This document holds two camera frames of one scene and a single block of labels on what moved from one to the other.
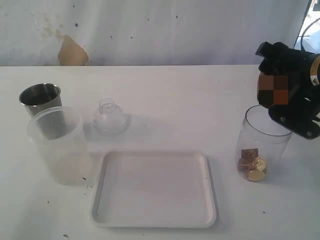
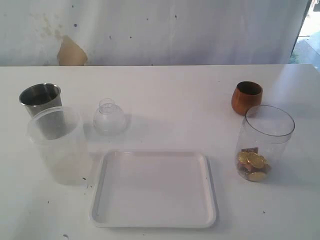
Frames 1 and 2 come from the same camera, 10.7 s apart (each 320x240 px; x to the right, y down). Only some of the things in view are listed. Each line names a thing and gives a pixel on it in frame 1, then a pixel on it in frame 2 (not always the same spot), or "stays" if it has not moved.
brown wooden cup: (272, 90) → (246, 95)
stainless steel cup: (43, 102) stays
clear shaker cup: (262, 144) stays
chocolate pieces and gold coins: (251, 166) stays
